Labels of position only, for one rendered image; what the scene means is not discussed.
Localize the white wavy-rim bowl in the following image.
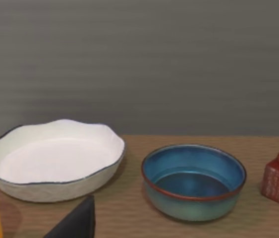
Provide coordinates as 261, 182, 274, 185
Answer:
0, 119, 126, 203

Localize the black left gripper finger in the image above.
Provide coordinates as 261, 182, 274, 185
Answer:
43, 194, 96, 238

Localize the blue glazed bowl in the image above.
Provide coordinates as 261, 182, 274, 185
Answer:
141, 144, 247, 222

